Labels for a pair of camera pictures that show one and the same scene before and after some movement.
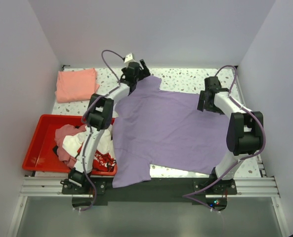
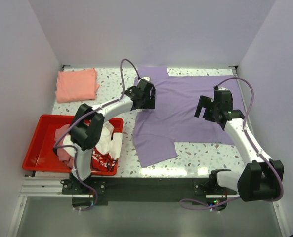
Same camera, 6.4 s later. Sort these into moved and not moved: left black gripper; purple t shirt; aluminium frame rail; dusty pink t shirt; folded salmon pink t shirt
Moved: purple t shirt; left black gripper
Not moved: dusty pink t shirt; aluminium frame rail; folded salmon pink t shirt
